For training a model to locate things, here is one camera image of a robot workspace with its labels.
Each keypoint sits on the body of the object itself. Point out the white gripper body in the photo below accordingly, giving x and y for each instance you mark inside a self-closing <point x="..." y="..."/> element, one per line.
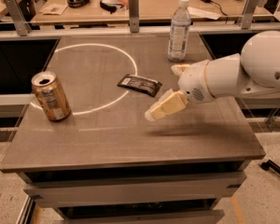
<point x="192" y="82"/>

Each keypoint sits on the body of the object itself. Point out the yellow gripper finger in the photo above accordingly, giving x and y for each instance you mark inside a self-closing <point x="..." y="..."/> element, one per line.
<point x="178" y="69"/>
<point x="170" y="103"/>

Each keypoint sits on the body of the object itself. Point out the black rxbar chocolate wrapper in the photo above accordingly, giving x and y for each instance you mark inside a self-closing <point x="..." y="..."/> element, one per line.
<point x="141" y="84"/>

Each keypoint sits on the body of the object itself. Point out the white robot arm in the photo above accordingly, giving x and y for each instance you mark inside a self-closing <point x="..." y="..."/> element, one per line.
<point x="252" y="73"/>

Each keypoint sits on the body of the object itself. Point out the clear plastic water bottle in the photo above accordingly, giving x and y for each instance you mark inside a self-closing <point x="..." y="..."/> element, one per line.
<point x="179" y="32"/>

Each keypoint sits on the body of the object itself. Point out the white paper sheet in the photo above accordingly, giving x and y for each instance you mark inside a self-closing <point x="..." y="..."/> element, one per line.
<point x="203" y="13"/>

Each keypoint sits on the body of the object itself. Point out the upper cabinet drawer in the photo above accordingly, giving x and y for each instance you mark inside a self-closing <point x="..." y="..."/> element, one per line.
<point x="145" y="189"/>

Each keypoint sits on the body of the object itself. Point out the black chair leg caster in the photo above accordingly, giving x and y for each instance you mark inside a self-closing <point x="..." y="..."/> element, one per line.
<point x="270" y="165"/>

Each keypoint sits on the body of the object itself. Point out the gold soda can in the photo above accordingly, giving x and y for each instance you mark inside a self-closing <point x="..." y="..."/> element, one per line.
<point x="49" y="92"/>

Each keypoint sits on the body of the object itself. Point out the grey metal bracket middle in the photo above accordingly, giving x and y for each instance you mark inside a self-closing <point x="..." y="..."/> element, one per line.
<point x="134" y="16"/>

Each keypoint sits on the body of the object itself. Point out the grey metal bracket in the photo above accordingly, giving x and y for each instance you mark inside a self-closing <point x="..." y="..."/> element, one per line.
<point x="21" y="25"/>
<point x="134" y="16"/>
<point x="248" y="12"/>

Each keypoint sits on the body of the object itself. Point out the grey metal bracket right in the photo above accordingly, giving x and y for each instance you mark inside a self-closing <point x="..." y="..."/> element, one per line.
<point x="248" y="12"/>

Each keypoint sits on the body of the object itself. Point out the grey metal bracket left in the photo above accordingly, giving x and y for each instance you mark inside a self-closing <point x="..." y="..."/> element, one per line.
<point x="21" y="25"/>

